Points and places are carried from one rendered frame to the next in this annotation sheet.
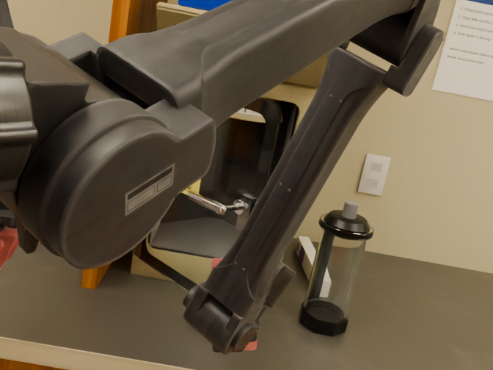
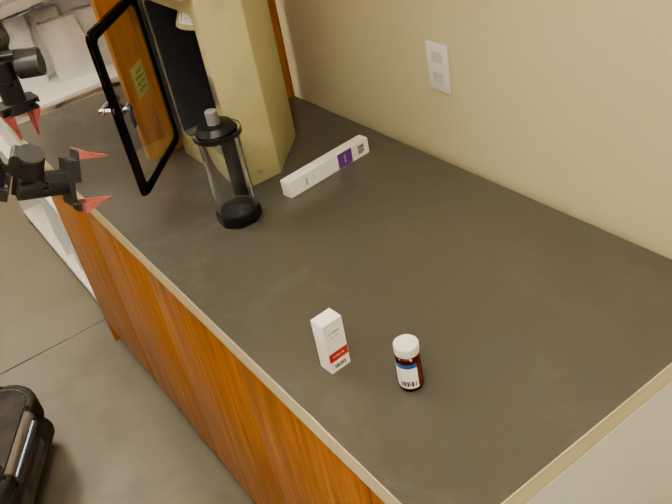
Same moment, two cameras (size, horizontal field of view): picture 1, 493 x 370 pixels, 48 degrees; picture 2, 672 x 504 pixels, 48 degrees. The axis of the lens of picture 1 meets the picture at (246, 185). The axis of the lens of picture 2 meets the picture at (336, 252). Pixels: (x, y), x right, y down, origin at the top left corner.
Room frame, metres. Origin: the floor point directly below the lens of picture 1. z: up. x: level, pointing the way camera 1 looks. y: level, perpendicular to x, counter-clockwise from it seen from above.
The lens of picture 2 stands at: (0.52, -1.64, 1.83)
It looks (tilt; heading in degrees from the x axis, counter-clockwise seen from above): 35 degrees down; 62
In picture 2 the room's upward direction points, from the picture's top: 11 degrees counter-clockwise
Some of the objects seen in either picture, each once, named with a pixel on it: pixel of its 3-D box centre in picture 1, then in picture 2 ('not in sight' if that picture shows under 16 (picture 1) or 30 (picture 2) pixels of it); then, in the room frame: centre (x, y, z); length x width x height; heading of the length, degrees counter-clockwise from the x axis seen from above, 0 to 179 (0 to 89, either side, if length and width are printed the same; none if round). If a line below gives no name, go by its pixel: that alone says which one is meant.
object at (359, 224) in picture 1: (348, 217); (214, 124); (1.04, -0.21, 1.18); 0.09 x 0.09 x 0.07
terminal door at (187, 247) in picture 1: (198, 191); (137, 93); (0.98, 0.09, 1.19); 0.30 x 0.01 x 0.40; 50
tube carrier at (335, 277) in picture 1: (334, 271); (228, 172); (1.04, -0.21, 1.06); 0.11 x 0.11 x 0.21
